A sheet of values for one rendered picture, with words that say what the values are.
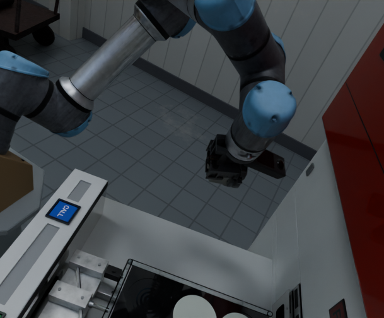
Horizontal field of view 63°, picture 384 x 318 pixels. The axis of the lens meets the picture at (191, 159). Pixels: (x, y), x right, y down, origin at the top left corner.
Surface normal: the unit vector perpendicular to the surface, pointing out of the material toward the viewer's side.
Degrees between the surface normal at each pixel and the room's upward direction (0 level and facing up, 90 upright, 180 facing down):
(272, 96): 27
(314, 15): 90
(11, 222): 0
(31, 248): 0
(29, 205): 0
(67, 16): 90
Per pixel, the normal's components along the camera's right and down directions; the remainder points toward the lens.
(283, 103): 0.15, -0.39
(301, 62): -0.46, 0.47
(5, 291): 0.28, -0.73
